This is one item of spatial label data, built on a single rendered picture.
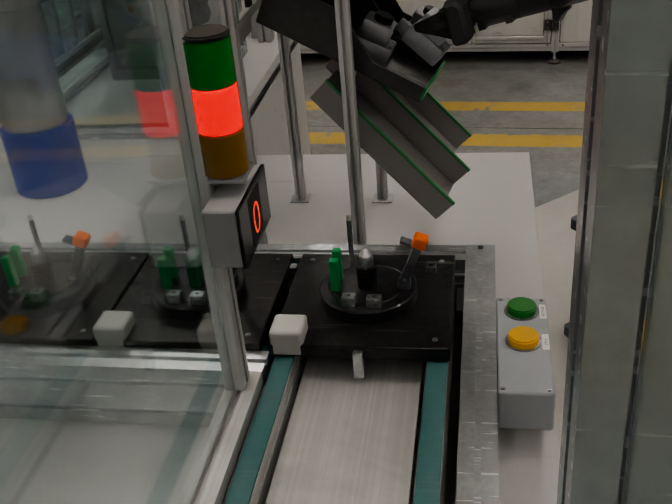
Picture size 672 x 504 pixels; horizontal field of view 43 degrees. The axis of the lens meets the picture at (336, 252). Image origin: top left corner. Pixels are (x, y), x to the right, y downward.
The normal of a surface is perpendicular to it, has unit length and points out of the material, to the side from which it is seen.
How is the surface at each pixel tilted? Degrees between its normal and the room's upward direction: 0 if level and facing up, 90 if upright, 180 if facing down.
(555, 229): 0
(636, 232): 90
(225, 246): 90
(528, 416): 90
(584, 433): 90
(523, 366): 0
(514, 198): 0
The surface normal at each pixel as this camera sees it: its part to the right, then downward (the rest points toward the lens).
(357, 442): -0.08, -0.86
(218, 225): -0.15, 0.51
